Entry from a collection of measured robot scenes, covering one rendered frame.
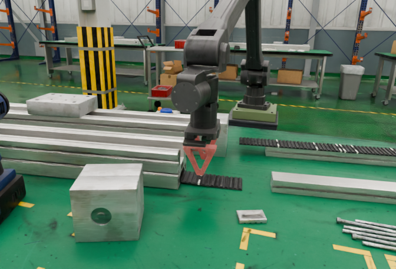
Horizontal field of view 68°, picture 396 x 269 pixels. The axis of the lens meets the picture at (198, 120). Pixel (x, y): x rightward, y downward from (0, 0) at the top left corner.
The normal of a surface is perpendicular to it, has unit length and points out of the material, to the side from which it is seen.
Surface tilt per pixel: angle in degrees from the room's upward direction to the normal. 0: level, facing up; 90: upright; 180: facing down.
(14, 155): 90
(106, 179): 0
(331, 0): 90
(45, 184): 0
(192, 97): 90
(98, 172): 0
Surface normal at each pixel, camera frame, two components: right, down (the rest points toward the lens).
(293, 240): 0.02, -0.95
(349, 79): -0.30, 0.34
